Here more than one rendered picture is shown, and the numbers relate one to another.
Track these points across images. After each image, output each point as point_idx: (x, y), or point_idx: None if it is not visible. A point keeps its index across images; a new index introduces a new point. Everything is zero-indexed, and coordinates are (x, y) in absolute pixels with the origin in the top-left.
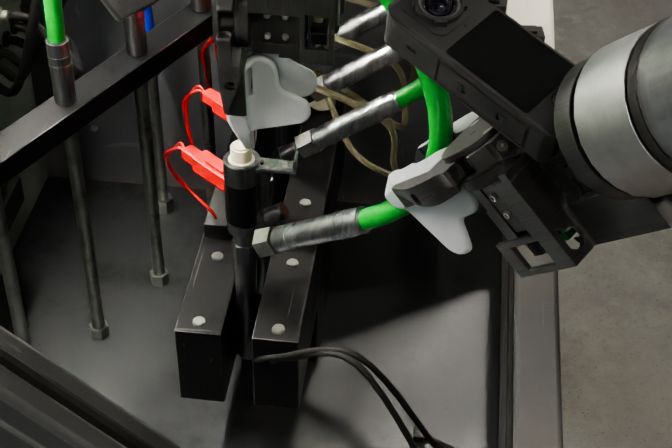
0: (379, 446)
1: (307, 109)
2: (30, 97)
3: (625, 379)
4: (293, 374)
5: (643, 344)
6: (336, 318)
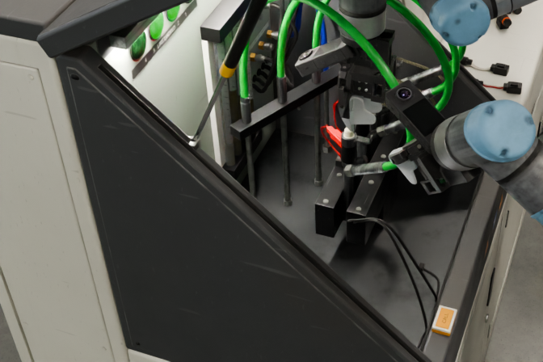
0: (401, 269)
1: (374, 119)
2: (271, 91)
3: None
4: (363, 229)
5: None
6: (396, 212)
